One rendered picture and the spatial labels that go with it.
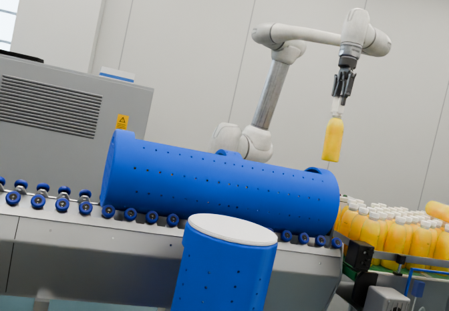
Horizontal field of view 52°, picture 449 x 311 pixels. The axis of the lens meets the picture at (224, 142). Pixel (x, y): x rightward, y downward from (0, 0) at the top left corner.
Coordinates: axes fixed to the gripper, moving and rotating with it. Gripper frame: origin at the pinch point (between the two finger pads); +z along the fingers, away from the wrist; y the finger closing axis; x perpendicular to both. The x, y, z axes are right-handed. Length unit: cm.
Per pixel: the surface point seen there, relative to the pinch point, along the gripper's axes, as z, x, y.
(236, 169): 34, -44, 13
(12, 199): 58, -114, 11
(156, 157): 36, -73, 13
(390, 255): 54, 23, 22
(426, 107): -65, 253, -240
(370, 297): 70, 13, 28
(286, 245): 59, -16, 12
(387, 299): 68, 14, 36
